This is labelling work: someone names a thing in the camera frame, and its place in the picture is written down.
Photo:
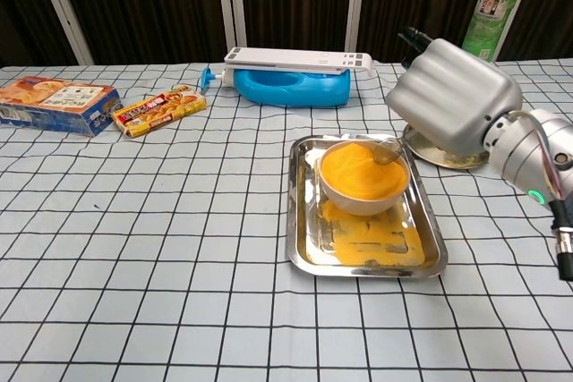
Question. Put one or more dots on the round steel plate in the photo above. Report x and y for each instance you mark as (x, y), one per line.
(447, 160)

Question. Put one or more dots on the white power strip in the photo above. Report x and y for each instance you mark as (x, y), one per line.
(291, 59)

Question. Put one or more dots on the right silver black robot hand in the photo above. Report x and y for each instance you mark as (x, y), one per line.
(452, 95)

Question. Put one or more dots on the checkered light blue tablecloth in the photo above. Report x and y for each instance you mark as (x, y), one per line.
(156, 243)

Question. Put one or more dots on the yellow red curry box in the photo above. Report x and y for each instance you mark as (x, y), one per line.
(156, 109)

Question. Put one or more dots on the small metal spoon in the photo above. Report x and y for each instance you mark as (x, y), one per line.
(386, 155)

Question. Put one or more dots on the orange blue cookie box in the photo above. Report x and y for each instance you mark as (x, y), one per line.
(49, 102)

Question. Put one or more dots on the orange bowl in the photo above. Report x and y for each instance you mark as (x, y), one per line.
(358, 206)

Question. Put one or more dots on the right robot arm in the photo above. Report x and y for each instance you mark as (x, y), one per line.
(524, 149)

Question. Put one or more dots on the green can with red lid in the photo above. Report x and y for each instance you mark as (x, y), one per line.
(490, 11)

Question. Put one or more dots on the rectangular steel tray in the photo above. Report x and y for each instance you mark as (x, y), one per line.
(309, 239)

